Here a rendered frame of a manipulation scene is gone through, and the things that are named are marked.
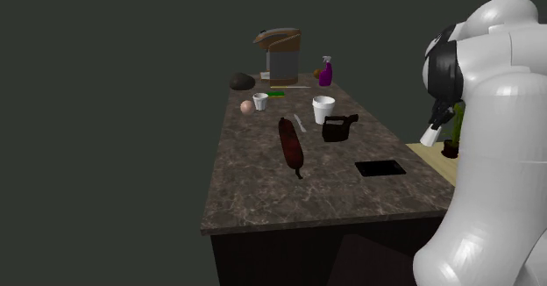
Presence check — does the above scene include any pale wooden table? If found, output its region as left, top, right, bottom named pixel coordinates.
left=405, top=140, right=462, bottom=189

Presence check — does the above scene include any marble topped dark counter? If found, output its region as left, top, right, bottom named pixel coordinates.
left=199, top=72, right=457, bottom=286

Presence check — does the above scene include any black jug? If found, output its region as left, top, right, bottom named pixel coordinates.
left=321, top=113, right=360, bottom=144

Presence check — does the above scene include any large white cup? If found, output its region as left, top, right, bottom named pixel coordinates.
left=311, top=95, right=337, bottom=125

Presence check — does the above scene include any purple spray bottle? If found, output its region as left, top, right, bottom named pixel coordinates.
left=318, top=55, right=334, bottom=88

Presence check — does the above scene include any green potted plant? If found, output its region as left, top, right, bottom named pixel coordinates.
left=440, top=101, right=466, bottom=161

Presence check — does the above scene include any brown coffee machine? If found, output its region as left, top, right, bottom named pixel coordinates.
left=252, top=27, right=302, bottom=87

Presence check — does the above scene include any dark red sausage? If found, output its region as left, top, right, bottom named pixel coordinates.
left=277, top=117, right=305, bottom=181

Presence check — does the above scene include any small white ribbed cup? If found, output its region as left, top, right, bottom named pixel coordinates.
left=252, top=92, right=270, bottom=112

